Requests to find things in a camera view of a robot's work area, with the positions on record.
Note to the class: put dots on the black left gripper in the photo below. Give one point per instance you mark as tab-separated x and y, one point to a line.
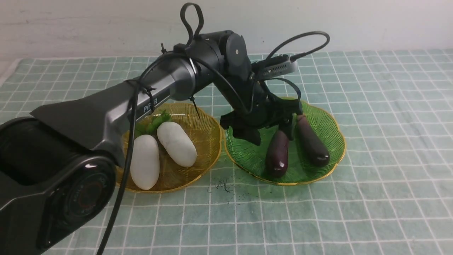
256	107

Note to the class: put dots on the purple eggplant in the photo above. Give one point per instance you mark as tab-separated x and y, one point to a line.
314	148
276	159

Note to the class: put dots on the green plastic plate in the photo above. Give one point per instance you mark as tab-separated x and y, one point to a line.
301	171

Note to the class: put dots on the white radish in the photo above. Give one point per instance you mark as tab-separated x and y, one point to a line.
173	138
145	164

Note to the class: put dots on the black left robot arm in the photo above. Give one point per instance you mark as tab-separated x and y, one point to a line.
58	166

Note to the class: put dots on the amber plastic plate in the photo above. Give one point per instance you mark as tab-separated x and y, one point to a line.
203	130

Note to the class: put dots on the green checkered tablecloth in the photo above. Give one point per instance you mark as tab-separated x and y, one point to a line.
390	195

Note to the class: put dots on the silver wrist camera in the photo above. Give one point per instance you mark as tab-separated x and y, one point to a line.
274	67

